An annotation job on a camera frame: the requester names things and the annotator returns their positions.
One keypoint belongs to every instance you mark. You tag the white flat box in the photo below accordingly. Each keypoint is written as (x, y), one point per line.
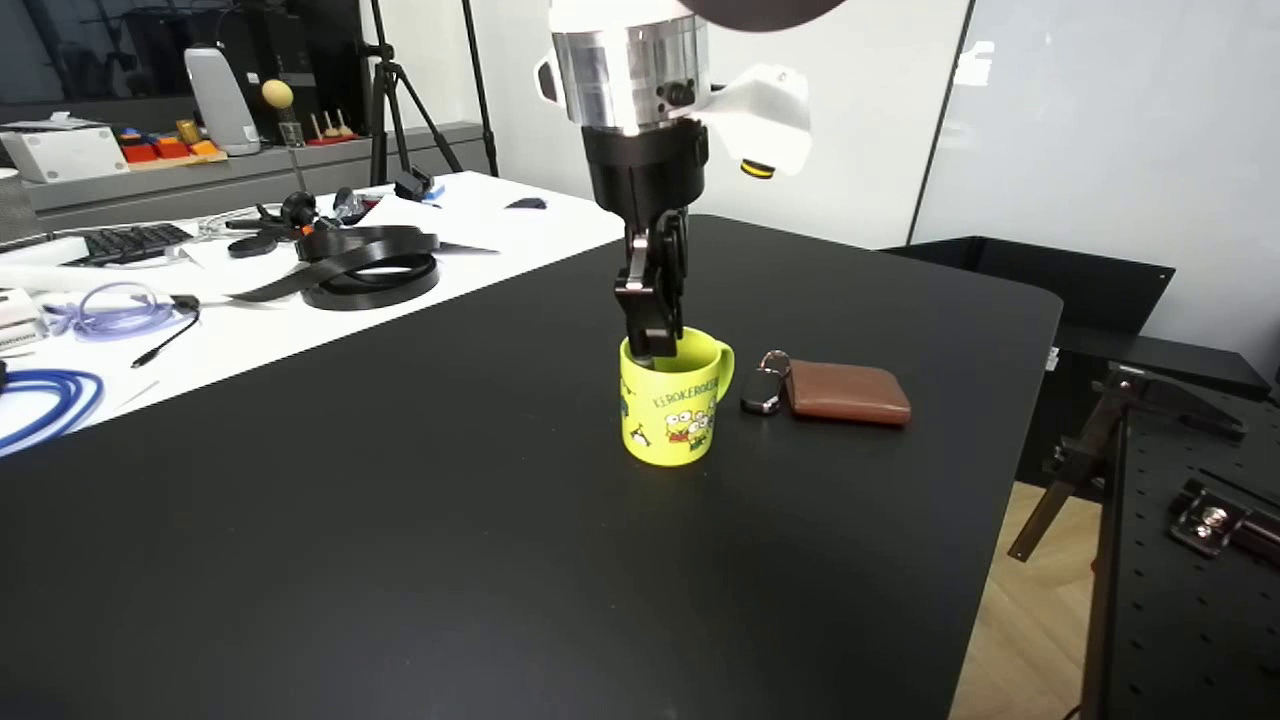
(64, 150)

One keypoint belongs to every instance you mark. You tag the black keyboard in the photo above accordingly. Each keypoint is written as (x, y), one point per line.
(132, 242)

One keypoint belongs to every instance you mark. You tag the black tripod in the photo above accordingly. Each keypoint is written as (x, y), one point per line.
(391, 102)

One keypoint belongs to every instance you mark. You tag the yellow ball on stand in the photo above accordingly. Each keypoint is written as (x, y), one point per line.
(276, 96)

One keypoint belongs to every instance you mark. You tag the brown leather wallet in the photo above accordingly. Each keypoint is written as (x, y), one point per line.
(846, 395)

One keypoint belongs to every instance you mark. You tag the orange red small parts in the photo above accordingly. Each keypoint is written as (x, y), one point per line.
(165, 144)

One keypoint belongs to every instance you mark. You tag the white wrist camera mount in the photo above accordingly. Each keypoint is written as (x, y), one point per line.
(762, 112)

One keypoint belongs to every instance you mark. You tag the lime green mug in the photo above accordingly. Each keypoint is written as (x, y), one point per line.
(674, 414)

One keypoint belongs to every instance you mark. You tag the black perforated breadboard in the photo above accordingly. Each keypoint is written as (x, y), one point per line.
(1186, 626)

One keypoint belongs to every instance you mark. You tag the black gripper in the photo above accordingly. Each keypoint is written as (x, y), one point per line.
(646, 165)

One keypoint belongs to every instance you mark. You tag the white grey upright device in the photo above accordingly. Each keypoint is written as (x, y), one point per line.
(220, 102)

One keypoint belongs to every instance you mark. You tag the metal clamp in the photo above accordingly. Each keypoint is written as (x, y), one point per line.
(1221, 522)

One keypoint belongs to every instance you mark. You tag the black car key fob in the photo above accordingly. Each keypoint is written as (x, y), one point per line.
(762, 397)

